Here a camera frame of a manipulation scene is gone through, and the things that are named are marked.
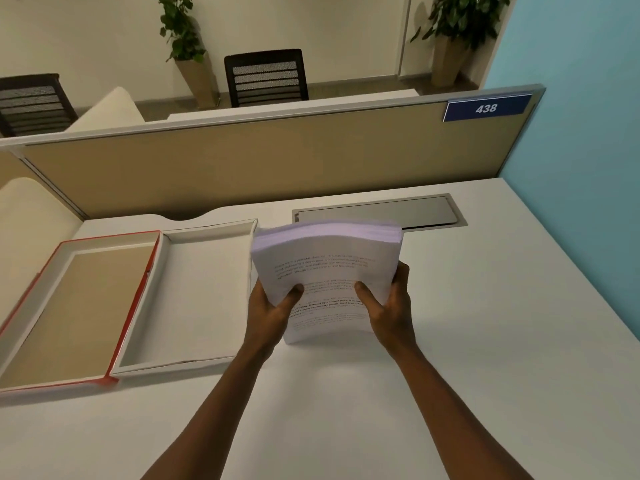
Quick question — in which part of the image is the person's right hand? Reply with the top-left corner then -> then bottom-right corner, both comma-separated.
354,261 -> 418,360

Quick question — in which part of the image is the person's left hand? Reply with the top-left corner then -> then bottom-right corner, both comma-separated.
243,283 -> 305,363

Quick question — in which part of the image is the stack of printed white paper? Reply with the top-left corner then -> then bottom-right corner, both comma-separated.
250,220 -> 404,345

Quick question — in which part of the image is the person's right forearm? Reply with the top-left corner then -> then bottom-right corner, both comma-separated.
387,342 -> 535,480

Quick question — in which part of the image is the person's left forearm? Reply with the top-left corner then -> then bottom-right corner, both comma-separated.
141,345 -> 273,480

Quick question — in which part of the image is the white box tray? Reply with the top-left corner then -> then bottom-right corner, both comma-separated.
109,219 -> 259,375

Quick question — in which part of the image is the beige desk partition panel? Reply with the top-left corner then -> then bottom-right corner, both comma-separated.
0,84 -> 547,221

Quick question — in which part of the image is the red-edged box lid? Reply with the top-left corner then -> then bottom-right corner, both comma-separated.
0,231 -> 163,394

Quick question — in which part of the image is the black mesh office chair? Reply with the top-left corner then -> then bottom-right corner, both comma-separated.
0,73 -> 79,138
224,49 -> 310,108

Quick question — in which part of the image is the blue number sign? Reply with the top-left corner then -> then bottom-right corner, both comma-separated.
443,94 -> 534,123

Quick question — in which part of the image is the cream curved chair back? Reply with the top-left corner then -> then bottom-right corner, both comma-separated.
0,177 -> 85,326
64,86 -> 146,134

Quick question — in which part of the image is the potted green plant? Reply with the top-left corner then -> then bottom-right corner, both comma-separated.
149,0 -> 221,111
410,0 -> 512,90

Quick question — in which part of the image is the grey desk cable cover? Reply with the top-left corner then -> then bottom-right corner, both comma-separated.
292,194 -> 469,231

